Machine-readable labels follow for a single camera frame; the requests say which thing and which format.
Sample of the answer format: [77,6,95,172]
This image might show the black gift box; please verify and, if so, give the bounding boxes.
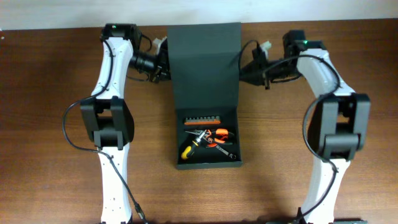
[167,22,243,170]

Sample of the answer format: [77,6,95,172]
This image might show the orange bit holder strip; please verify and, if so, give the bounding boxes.
[183,116,221,126]

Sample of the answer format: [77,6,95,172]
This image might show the orange black long-nose pliers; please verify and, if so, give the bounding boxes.
[185,128,235,145]

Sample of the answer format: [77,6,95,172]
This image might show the yellow black screwdriver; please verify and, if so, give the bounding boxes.
[181,130,206,160]

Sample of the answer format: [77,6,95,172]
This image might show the small red cutting pliers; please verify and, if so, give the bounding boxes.
[206,143,217,148]

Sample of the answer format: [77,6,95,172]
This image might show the silver ring wrench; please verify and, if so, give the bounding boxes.
[215,145,236,159]

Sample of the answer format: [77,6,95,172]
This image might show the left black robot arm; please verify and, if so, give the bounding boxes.
[80,24,171,224]

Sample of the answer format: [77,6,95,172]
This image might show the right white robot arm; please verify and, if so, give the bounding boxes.
[239,30,371,224]

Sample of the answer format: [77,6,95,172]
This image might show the right black cable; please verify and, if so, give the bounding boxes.
[237,39,341,224]

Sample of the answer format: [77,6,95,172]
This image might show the black cable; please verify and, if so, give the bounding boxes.
[237,39,341,224]
[61,33,153,224]

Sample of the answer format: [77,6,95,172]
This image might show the left black cable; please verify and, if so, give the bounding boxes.
[61,33,153,224]

